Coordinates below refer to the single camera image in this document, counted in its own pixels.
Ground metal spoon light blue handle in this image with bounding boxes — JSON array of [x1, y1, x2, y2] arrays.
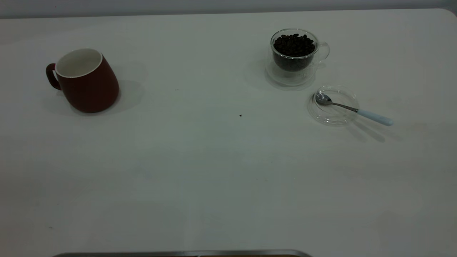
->
[[315, 92, 394, 126]]

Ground red mug white inside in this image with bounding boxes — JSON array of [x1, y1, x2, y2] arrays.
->
[[45, 48, 120, 114]]

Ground clear ribbed glass dish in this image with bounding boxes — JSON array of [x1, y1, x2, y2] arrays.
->
[[307, 85, 359, 126]]

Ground clear glass cup with handle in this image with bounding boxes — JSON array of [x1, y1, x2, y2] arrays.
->
[[270, 29, 330, 72]]

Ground clear glass saucer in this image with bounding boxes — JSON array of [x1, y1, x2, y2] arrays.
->
[[265, 56, 318, 87]]

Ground dark roasted coffee beans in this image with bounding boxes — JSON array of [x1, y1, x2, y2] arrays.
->
[[273, 33, 316, 71]]

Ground silver metal frame bar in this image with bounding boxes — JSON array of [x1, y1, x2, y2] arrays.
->
[[52, 250, 313, 257]]

